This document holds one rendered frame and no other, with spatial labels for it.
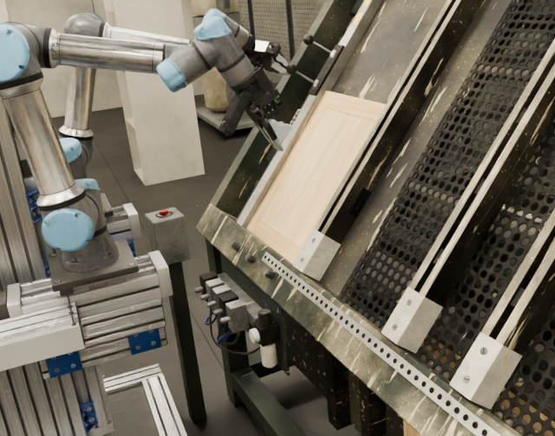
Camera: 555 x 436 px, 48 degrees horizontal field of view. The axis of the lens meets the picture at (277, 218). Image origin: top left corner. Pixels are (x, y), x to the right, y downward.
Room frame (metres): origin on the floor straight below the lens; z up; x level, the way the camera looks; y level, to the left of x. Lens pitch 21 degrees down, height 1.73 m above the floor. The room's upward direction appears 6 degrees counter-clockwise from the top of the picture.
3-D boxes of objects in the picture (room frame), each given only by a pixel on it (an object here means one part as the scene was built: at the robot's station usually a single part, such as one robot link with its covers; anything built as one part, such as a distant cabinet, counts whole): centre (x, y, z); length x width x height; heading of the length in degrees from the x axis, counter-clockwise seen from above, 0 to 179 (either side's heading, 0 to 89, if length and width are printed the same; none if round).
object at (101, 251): (1.59, 0.52, 1.09); 0.15 x 0.15 x 0.10
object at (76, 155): (2.07, 0.69, 1.20); 0.13 x 0.12 x 0.14; 4
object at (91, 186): (1.59, 0.52, 1.20); 0.13 x 0.12 x 0.14; 6
